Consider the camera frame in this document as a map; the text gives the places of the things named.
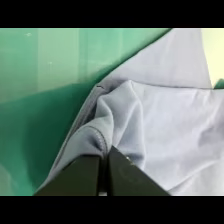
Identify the purple shirt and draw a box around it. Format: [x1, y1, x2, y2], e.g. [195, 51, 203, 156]
[37, 28, 224, 197]

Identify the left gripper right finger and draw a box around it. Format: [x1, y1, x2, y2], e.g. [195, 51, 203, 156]
[106, 145, 171, 197]

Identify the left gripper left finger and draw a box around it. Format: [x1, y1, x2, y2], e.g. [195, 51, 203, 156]
[34, 154, 103, 197]

